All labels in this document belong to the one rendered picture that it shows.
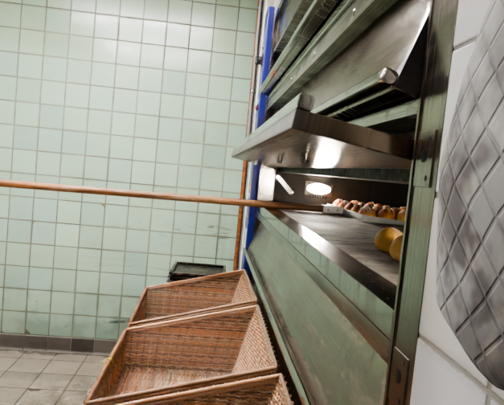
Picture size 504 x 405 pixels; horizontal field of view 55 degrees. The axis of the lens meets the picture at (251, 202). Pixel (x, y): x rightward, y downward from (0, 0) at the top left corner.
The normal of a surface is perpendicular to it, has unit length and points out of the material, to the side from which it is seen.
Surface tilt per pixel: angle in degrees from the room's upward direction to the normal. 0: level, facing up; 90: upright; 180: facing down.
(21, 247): 90
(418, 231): 90
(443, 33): 90
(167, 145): 90
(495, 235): 101
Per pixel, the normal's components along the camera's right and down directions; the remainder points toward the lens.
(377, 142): 0.08, 0.07
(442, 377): -0.99, -0.09
